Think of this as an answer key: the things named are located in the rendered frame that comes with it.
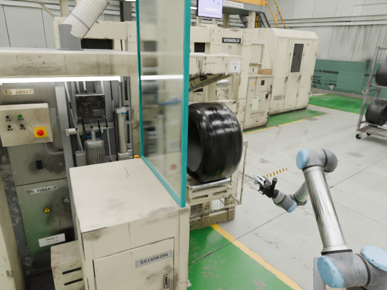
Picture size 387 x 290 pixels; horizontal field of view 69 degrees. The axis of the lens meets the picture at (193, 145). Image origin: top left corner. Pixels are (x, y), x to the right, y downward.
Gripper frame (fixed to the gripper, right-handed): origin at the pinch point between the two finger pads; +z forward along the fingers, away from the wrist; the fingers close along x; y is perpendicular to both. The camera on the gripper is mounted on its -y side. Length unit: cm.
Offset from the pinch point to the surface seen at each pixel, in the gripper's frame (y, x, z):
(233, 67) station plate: -21, 58, 60
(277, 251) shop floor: 77, 17, -84
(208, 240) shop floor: 113, 1, -29
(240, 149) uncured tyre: -10.8, -0.8, 21.9
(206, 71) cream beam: -15, 39, 74
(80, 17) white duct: -22, -12, 147
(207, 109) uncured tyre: -14, 6, 56
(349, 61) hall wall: 220, 1092, -291
